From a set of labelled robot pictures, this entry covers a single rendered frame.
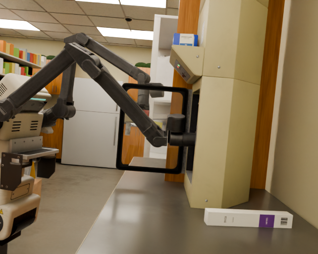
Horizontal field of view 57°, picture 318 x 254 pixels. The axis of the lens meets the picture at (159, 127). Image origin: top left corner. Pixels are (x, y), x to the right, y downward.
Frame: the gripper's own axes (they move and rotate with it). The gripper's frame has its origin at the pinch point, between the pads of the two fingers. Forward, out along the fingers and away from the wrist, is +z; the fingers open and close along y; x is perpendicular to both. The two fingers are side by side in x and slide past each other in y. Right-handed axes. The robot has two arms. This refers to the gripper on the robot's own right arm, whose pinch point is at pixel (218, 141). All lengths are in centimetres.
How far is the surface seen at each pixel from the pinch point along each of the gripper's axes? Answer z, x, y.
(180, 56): -18.1, -30.1, -13.8
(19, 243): -142, 114, 135
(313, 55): 33.2, -35.7, -2.9
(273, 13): 26, -59, 23
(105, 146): -133, 70, 474
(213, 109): -5.6, -12.6, -13.9
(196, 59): -12.6, -29.5, -13.8
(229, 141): 1.1, -1.3, -13.1
